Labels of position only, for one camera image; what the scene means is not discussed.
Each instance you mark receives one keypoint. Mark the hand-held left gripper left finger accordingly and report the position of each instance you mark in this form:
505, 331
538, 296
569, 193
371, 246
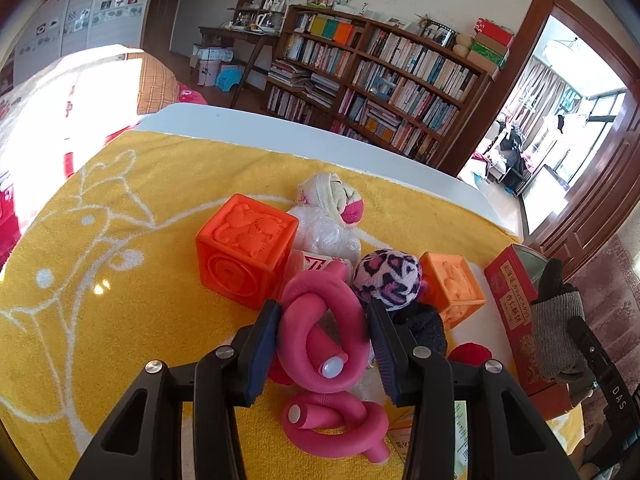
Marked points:
265, 350

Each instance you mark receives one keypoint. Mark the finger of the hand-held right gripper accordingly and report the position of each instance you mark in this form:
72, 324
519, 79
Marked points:
587, 345

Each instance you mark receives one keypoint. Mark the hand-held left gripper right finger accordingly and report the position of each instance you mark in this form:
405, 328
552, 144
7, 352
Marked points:
385, 350

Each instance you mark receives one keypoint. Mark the pink foam curler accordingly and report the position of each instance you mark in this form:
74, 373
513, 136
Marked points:
325, 440
310, 290

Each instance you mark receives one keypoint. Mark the leopard print sock ball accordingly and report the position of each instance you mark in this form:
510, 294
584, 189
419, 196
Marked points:
387, 275

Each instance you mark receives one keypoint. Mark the dark red container box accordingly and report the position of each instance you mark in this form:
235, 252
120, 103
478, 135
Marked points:
515, 320

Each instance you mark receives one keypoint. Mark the large red pompom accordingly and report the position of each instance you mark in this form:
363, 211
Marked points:
470, 352

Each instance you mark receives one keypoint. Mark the yellow medicine box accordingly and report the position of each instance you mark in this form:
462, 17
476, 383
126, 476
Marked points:
400, 435

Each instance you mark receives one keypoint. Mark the small light orange toy block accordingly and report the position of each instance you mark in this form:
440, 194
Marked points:
452, 285

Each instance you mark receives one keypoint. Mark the large red-orange toy block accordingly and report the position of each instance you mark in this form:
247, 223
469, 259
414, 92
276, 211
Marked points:
240, 250

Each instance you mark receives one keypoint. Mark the mauve patterned curtain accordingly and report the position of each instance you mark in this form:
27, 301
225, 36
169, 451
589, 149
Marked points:
615, 285

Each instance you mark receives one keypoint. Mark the small white red-print box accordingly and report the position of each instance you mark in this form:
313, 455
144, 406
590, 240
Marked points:
312, 262

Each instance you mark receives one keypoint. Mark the clear plastic bag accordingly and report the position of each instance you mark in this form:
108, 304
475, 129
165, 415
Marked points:
325, 235

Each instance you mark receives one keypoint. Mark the panelled wooden door leaf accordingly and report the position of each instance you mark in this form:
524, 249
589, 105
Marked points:
595, 210

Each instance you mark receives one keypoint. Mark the yellow printed towel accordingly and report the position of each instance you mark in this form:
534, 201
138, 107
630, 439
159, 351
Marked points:
125, 310

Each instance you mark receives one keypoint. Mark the white and pink sock ball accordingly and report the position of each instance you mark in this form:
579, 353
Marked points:
330, 195

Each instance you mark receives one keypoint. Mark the pile of dark clothes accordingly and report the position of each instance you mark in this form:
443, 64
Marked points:
512, 160

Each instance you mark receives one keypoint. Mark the white table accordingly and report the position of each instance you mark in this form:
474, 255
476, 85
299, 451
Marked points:
300, 135

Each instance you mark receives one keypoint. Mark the wooden bookshelf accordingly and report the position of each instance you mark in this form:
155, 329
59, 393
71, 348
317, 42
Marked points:
467, 115

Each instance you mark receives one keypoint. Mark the pink pillow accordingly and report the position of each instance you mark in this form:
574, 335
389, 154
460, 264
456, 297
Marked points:
192, 95

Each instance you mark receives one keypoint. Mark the blue plastic stool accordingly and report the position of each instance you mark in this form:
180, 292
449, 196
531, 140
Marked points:
230, 79

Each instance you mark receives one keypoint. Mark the orange checked blanket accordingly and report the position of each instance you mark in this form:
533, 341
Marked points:
155, 82

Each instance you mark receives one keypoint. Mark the white storage bin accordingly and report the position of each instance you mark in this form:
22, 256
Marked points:
212, 65

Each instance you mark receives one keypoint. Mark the rows of books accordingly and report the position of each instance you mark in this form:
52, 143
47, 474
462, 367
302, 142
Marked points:
400, 60

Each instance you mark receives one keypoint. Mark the green gift box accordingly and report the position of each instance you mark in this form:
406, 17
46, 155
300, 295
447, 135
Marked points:
487, 56

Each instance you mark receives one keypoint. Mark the cream woven ball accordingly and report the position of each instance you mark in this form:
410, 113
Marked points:
460, 51
465, 40

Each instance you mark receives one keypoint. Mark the brown gift box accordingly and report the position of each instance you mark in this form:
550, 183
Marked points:
492, 46

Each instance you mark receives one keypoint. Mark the wooden desk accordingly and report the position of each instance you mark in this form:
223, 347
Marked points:
235, 35

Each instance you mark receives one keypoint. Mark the red gift box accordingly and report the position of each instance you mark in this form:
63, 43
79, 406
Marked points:
495, 30

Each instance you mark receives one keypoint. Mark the wooden desk shelf unit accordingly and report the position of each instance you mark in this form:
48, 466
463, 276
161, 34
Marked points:
260, 5

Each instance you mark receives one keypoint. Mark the dark wooden door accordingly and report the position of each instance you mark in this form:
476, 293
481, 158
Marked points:
167, 10

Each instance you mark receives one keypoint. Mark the white sliding wardrobe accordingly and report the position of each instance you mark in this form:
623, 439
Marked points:
85, 5

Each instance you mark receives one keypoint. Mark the film strip photo frame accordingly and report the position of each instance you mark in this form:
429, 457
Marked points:
442, 34

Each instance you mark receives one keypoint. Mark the wooden door frame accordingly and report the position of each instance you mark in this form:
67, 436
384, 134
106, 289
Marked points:
535, 15

